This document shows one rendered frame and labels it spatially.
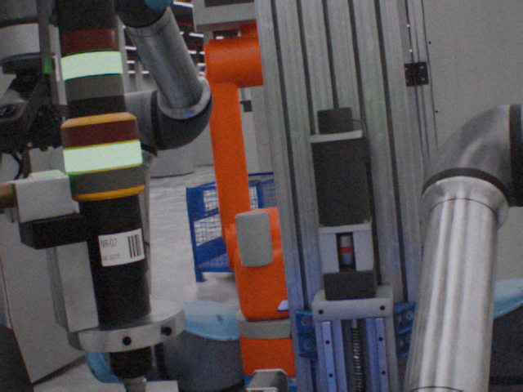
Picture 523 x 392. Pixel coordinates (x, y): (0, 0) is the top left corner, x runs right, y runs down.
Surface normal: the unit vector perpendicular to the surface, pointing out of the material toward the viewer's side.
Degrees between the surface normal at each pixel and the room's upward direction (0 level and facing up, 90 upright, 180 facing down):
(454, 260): 39
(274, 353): 90
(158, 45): 148
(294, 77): 90
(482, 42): 90
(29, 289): 90
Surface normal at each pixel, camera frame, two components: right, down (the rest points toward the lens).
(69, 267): 0.50, 0.04
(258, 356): -0.45, 0.14
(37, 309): 0.91, -0.06
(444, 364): -0.26, -0.69
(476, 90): -0.08, 0.11
